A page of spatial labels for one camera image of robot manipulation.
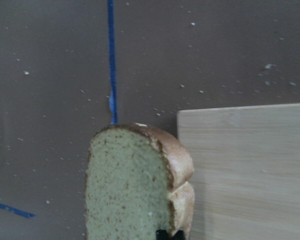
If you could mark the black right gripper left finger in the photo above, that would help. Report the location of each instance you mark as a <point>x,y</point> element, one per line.
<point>161,234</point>

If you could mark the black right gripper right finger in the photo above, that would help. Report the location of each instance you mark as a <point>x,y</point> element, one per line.
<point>180,235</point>

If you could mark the bread slice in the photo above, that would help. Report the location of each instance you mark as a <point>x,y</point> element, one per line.
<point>136,183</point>

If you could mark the wooden cutting board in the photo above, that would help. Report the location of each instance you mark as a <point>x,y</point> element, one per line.
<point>247,171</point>

